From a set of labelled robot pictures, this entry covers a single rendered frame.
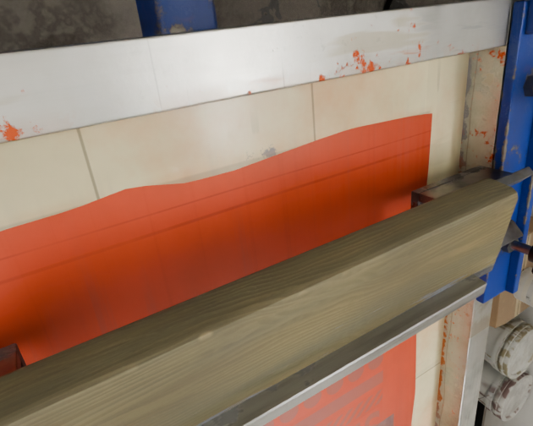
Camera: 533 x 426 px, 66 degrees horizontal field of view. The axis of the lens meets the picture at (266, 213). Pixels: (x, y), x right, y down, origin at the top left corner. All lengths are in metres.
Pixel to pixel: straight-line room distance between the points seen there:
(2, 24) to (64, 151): 0.96
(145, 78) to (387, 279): 0.18
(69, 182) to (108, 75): 0.07
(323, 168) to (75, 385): 0.23
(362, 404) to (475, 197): 0.30
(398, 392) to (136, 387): 0.42
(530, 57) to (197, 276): 0.34
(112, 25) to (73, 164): 0.99
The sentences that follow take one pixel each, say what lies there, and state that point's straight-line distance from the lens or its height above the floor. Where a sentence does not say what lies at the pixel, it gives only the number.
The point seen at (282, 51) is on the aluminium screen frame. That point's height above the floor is 0.99.
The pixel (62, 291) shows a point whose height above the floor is 0.96.
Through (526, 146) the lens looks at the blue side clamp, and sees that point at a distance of 0.48.
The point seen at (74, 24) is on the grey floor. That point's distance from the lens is 1.23.
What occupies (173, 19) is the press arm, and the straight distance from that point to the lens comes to 0.32.
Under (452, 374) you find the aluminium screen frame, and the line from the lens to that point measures 0.62.
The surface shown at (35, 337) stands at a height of 0.96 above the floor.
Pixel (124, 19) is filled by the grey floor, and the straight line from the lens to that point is 1.25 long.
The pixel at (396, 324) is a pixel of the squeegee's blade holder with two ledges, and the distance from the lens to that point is 0.30.
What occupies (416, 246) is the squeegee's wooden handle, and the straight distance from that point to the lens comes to 0.27.
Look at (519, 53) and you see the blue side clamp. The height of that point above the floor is 1.00.
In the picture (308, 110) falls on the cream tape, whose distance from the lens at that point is 0.32.
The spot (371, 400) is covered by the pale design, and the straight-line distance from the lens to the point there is 0.54.
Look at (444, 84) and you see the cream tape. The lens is 0.43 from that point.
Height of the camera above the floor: 1.21
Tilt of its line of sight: 54 degrees down
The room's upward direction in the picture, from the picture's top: 121 degrees clockwise
